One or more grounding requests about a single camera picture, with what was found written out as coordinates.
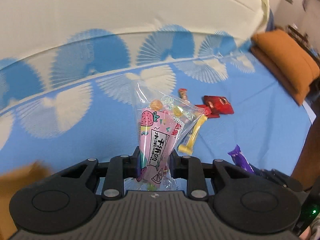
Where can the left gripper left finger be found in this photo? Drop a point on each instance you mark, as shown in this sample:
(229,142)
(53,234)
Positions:
(119,168)

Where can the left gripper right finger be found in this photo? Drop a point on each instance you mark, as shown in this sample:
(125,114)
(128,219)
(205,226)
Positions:
(189,168)

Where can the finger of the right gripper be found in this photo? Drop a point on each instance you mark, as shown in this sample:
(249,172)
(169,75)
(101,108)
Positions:
(279,178)

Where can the yellow snack bar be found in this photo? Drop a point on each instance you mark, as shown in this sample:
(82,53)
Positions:
(187,146)

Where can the purple chocolate bar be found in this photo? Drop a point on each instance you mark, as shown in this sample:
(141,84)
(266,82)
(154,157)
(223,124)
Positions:
(239,159)

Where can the pink candy bag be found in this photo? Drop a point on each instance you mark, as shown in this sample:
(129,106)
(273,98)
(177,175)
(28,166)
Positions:
(163,120)

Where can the red snack packet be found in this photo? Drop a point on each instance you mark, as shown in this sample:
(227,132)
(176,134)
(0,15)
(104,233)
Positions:
(218,104)

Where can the red stick snack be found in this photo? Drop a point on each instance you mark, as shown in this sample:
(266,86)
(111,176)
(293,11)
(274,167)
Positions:
(208,112)

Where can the orange cushion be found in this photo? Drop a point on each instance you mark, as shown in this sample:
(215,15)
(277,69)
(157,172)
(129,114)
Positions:
(290,64)

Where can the blue white patterned cover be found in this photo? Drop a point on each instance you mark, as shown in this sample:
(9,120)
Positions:
(67,69)

